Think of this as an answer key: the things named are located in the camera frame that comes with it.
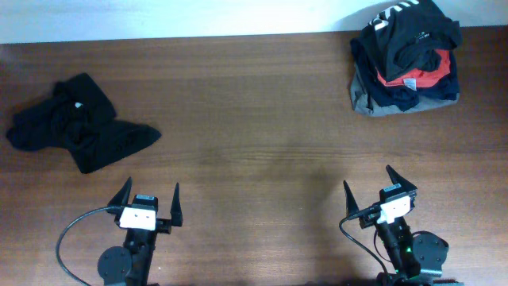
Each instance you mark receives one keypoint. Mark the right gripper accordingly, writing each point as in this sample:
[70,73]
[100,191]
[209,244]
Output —
[398,181]

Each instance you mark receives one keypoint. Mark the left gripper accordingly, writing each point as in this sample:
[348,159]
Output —
[164,226]

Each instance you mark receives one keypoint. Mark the black polo shirt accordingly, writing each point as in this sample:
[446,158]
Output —
[81,119]

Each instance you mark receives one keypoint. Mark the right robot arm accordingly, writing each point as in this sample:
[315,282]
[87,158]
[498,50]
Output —
[417,257]

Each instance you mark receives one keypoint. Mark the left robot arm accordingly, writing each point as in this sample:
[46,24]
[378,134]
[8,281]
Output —
[129,263]

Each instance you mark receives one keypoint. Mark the grey shirt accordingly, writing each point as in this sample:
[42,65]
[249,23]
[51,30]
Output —
[363,103]

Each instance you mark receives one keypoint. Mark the red shirt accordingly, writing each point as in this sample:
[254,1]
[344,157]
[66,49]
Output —
[417,78]

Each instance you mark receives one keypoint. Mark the navy blue shirt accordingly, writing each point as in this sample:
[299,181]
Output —
[403,97]

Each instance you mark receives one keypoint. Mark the black shirt with white print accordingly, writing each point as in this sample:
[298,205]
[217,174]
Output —
[407,35]

